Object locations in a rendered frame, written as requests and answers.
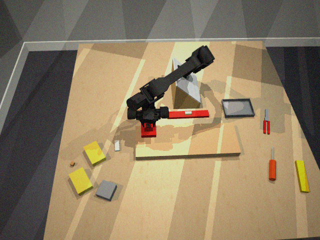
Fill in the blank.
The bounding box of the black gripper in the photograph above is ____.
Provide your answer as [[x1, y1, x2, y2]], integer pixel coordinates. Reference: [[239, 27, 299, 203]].
[[127, 102, 169, 127]]

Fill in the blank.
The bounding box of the red-handled awl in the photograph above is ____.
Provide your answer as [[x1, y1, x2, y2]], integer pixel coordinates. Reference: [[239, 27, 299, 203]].
[[269, 147, 276, 181]]

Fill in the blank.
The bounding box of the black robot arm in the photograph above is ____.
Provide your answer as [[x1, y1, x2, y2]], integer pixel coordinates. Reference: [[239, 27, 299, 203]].
[[126, 45, 215, 124]]

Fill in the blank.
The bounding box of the tan wooden floor panel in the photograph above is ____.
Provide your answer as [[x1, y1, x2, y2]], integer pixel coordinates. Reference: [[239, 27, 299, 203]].
[[135, 122, 241, 161]]

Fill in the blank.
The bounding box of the red flat bar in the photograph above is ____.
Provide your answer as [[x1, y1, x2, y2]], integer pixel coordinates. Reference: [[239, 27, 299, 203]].
[[168, 110, 209, 119]]

